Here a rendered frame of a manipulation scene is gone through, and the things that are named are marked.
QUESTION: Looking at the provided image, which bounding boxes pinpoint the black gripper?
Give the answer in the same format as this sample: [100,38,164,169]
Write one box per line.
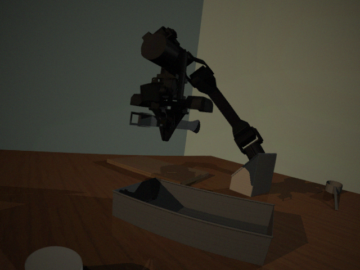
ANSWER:
[130,69,213,141]

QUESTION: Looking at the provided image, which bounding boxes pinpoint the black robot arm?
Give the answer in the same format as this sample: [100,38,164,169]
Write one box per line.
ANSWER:
[140,26,265,160]

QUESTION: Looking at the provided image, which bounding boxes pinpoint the wooden cutting board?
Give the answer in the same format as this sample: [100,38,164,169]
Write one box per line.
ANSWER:
[107,156,209,185]

